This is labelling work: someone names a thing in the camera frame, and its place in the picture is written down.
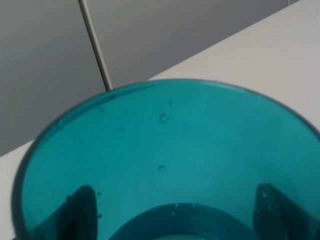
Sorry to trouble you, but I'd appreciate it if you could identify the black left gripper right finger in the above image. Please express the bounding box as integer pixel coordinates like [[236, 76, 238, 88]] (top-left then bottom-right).
[[252, 183, 320, 240]]

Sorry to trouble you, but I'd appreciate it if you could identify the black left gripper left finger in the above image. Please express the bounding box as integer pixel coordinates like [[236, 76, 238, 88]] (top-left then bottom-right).
[[32, 185, 98, 240]]

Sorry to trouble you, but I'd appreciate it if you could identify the teal translucent cup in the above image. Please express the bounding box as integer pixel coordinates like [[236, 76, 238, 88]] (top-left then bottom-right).
[[11, 79, 320, 240]]

